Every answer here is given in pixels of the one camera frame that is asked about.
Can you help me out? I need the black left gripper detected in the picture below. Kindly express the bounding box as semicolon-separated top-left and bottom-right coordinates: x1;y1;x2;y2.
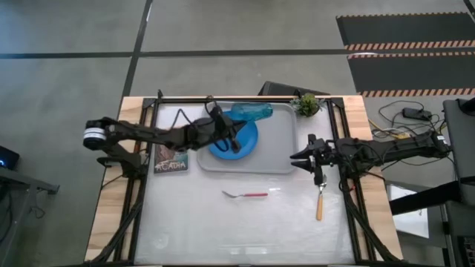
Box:
200;107;249;154

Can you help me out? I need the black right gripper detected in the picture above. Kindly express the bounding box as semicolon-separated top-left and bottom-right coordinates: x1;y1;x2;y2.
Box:
290;133;334;186

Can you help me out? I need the blue translucent plastic cup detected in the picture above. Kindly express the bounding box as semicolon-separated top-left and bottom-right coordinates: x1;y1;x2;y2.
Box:
230;102;274;122

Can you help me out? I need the blue plate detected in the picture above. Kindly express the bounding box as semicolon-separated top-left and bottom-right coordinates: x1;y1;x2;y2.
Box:
208;119;260;161

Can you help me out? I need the orange-handled metal spoon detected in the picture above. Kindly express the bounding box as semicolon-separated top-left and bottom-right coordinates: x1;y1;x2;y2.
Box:
315;174;328;222

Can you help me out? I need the red-handled metal fork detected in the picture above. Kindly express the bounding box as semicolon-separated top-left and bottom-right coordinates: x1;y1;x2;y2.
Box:
221;190;269;200

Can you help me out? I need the grey plastic tray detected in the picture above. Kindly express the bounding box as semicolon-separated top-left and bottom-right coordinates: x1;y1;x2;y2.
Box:
196;102;300;174

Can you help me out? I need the small potted green plant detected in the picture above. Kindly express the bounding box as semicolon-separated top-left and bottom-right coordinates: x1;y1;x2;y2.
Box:
290;92;324;118

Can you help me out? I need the black slanted panel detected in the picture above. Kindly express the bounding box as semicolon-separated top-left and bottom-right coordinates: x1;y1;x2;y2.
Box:
258;80;330;97

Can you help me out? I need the Acadia picture card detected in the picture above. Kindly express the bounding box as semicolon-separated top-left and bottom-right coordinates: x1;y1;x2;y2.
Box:
154;143;189;174

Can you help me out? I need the white floor board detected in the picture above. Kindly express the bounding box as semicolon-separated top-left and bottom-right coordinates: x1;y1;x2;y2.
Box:
387;184;430;239

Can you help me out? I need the black power adapter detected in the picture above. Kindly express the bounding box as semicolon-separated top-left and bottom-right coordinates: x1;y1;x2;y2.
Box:
402;107;433;121

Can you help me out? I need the black mat with striped edge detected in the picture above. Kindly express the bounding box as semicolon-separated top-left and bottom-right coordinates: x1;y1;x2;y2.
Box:
347;51;475;98
335;13;475;52

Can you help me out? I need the dark grey side desk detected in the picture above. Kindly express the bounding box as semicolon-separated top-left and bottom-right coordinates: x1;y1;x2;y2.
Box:
442;96;475;186

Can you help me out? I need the grey side stand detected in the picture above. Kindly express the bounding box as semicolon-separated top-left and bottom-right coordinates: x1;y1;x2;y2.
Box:
0;166;60;263

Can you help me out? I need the black device with blue light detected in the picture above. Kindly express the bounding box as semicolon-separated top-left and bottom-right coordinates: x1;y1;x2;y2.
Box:
0;145;21;171

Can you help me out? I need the black aluminium table frame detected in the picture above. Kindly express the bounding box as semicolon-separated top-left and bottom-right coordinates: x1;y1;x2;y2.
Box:
87;88;404;266

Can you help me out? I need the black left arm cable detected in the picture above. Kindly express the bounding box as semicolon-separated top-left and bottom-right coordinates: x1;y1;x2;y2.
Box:
170;95;223;131

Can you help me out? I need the yellow floor cable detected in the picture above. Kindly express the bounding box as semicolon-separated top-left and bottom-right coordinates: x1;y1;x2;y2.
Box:
369;118;404;140

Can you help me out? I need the black floor cable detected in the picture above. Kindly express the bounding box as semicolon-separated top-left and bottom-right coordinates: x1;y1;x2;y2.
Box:
377;99;448;140

